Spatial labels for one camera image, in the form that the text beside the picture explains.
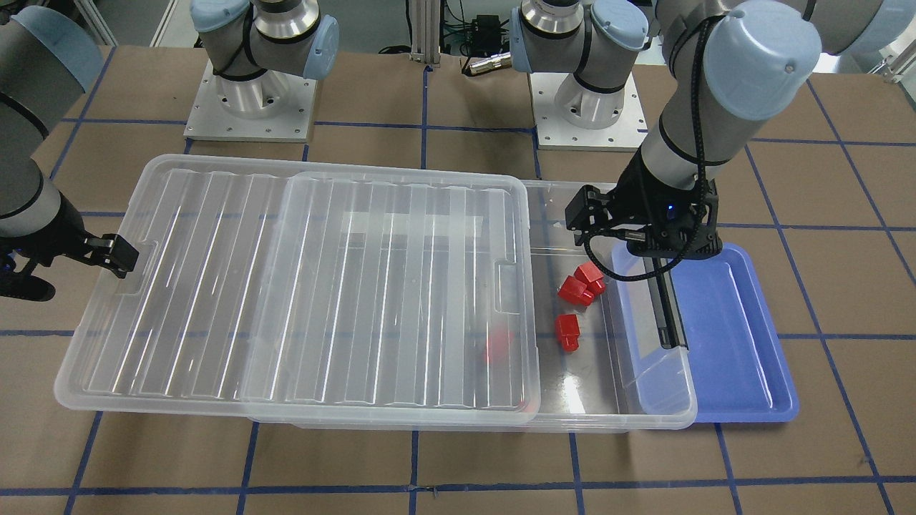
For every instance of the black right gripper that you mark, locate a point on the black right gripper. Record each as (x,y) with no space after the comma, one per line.
(59,230)

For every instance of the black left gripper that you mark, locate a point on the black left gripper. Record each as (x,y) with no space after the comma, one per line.
(632,194)

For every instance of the red toy block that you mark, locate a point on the red toy block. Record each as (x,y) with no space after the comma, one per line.
(567,331)
(593,278)
(575,292)
(498,345)

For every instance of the clear plastic box lid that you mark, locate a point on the clear plastic box lid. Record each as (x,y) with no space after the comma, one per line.
(175,335)

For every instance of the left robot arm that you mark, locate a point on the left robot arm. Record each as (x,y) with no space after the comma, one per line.
(737,64)

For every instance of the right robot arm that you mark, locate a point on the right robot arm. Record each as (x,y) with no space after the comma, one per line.
(261,54)

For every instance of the clear plastic storage box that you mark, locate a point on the clear plastic storage box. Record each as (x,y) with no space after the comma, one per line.
(608,343)

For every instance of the blue plastic tray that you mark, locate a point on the blue plastic tray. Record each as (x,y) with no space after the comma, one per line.
(719,360)

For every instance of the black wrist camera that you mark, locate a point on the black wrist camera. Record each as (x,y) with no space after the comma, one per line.
(593,213)

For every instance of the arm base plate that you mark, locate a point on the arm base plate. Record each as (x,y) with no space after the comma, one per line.
(568,117)
(275,107)

